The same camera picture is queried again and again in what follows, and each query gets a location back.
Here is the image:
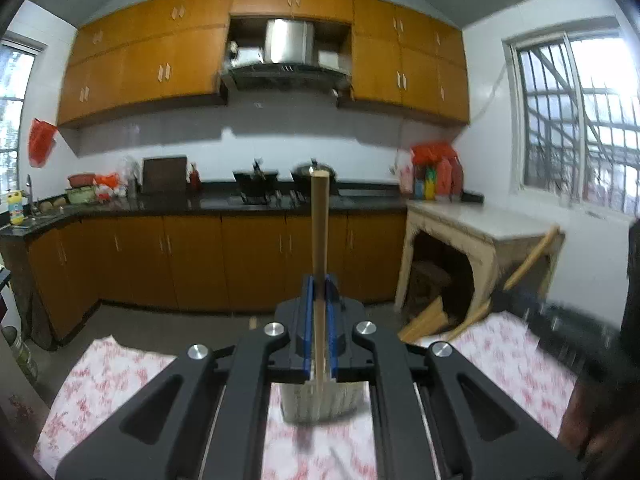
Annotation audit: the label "white plastic bags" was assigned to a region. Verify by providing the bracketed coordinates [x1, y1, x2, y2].
[117, 155, 141, 196]

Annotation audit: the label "black kitchen countertop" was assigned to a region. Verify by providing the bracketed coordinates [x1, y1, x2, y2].
[0, 187, 486, 236]

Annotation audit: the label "black wok with lid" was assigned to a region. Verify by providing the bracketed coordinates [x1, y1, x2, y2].
[291, 160, 338, 183]

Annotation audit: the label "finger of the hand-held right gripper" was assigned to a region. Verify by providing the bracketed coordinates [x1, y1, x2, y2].
[492, 287, 545, 325]

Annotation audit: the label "barred window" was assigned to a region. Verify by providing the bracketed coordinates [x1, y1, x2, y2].
[502, 30, 640, 221]

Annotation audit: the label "red hanging plastic bag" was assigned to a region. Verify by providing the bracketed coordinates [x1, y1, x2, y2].
[28, 118, 57, 168]

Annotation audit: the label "orange upper kitchen cabinets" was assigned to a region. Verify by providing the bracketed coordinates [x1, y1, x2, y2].
[56, 0, 472, 128]

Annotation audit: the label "red floral tablecloth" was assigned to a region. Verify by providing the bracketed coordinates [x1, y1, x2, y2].
[32, 310, 581, 480]

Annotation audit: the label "red gift bags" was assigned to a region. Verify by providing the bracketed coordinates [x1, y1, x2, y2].
[411, 142, 465, 196]

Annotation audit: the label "dark cutting board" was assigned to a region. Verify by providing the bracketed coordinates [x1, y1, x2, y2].
[142, 155, 188, 195]

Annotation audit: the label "small side window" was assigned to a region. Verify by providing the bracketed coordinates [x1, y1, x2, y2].
[0, 42, 41, 196]

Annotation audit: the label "orange lower kitchen cabinets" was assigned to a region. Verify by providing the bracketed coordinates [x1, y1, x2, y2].
[0, 210, 408, 348]

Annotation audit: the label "yellow detergent bottle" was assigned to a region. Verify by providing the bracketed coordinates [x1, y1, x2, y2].
[7, 190, 27, 226]

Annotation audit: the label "person's right forearm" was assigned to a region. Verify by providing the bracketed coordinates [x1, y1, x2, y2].
[557, 217, 640, 463]

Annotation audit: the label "orange kitchen cabinets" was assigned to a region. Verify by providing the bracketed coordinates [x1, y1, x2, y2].
[56, 0, 472, 128]
[0, 210, 408, 348]

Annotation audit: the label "grey-green perforated utensil holder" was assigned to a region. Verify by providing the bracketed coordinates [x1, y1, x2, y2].
[280, 379, 372, 425]

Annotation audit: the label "wooden chopstick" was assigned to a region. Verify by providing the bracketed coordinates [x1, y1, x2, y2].
[442, 225, 566, 343]
[310, 169, 332, 397]

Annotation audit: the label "gas stove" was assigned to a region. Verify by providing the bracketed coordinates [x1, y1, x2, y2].
[227, 190, 346, 207]

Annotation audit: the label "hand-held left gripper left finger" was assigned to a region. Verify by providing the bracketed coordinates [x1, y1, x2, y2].
[55, 275, 318, 480]

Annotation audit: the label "wooden planks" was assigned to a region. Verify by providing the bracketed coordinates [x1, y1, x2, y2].
[397, 296, 453, 343]

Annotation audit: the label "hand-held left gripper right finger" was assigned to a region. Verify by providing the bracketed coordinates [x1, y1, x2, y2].
[325, 275, 585, 480]

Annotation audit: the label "worn white side table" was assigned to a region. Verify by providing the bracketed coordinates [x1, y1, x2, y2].
[395, 200, 566, 328]

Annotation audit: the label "steel range hood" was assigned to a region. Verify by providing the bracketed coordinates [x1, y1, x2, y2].
[220, 19, 353, 93]

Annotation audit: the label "green pot with red lid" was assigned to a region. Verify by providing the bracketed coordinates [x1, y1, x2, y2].
[66, 174, 98, 206]

